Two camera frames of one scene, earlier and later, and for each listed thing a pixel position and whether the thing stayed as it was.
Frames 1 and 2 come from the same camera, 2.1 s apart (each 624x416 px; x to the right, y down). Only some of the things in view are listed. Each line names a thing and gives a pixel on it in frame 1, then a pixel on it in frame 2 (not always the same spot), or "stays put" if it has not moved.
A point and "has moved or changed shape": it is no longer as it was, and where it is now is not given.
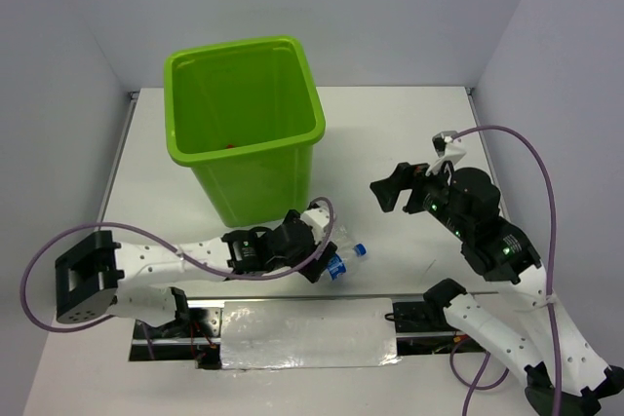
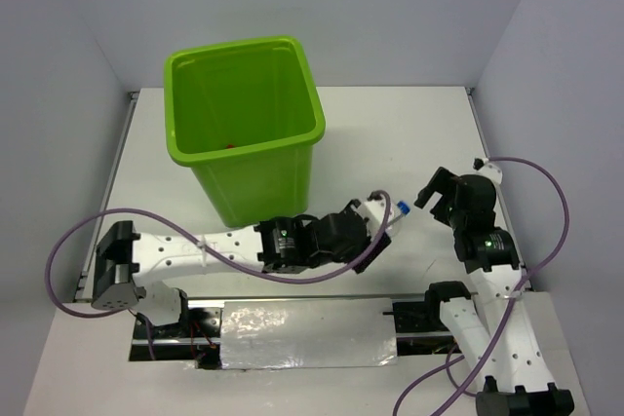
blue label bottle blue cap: [337, 266] has moved or changed shape
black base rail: [199, 338] stays put
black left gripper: [313, 272] -> [362, 243]
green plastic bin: [245, 115] stays put
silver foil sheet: [309, 333] stays put
